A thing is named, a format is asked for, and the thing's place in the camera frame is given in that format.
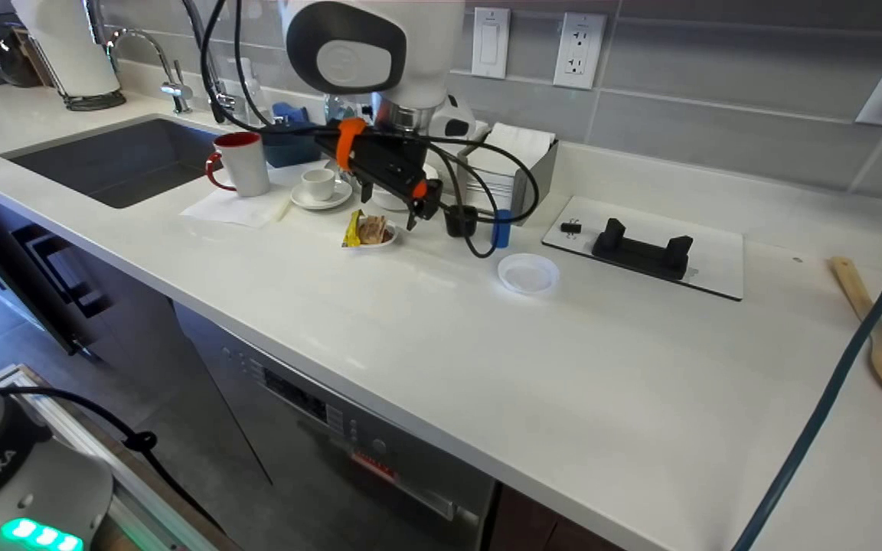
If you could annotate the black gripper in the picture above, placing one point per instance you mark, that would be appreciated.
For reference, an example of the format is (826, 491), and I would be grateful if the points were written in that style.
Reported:
(390, 164)

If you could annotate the yellow packet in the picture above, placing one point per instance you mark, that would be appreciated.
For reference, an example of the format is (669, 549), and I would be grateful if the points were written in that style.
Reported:
(353, 231)

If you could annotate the grey robot base green light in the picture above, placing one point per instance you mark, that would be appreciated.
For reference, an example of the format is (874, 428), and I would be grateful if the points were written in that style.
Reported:
(22, 491)

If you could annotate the small black cup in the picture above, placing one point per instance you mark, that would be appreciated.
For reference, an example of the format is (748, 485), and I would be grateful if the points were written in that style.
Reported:
(461, 221)

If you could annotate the brown packet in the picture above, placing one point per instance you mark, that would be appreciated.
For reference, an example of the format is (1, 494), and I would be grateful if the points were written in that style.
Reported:
(374, 231)

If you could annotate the small white dish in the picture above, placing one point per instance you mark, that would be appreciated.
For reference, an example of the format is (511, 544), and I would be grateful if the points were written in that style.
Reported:
(383, 243)

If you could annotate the small blue cylinder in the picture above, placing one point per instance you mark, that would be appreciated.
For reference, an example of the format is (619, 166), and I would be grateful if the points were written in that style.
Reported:
(503, 234)

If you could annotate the white saucer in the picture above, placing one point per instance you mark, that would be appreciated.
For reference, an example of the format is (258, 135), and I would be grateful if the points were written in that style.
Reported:
(335, 203)

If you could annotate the small white teacup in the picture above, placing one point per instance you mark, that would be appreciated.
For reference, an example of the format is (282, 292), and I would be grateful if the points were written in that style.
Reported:
(318, 184)

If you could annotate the metal napkin dispenser box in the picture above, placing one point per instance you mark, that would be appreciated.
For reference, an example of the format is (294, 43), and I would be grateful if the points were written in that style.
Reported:
(518, 155)

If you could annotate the dark blue bowl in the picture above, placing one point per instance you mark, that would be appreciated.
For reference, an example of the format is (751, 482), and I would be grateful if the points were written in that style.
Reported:
(292, 152)

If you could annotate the blue sponge cloth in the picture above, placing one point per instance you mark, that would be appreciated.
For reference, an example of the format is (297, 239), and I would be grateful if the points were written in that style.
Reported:
(290, 115)

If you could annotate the white mug red inside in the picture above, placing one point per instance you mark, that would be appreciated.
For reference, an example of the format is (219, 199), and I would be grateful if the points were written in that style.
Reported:
(246, 170)

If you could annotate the tall chrome faucet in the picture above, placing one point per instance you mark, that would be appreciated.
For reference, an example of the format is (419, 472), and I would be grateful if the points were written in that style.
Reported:
(211, 94)

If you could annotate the stainless dishwasher front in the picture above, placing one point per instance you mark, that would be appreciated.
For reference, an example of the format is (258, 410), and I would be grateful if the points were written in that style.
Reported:
(359, 460)

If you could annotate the small curved chrome faucet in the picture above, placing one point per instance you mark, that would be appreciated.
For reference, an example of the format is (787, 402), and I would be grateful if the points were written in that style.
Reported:
(168, 80)

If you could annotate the white flat board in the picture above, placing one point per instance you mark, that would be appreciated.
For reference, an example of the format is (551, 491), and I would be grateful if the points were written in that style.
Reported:
(716, 260)

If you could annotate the stainless steel sink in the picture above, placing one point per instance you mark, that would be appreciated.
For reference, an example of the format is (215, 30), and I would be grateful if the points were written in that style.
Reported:
(113, 164)

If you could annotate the grey lower cabinet front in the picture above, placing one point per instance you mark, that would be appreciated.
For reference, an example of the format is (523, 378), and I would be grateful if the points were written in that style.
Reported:
(123, 337)

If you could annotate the white cylindrical appliance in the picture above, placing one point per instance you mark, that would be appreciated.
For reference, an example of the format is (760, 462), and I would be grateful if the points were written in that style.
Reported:
(68, 49)

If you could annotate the black wrist camera orange mount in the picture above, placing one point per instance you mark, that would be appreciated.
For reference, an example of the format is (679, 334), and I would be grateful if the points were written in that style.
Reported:
(349, 143)

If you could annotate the white wall switch plate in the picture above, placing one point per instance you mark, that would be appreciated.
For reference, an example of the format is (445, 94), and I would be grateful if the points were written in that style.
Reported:
(490, 42)

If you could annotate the black clamp mount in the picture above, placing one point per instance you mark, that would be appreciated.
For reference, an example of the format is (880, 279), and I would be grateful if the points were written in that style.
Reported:
(645, 253)

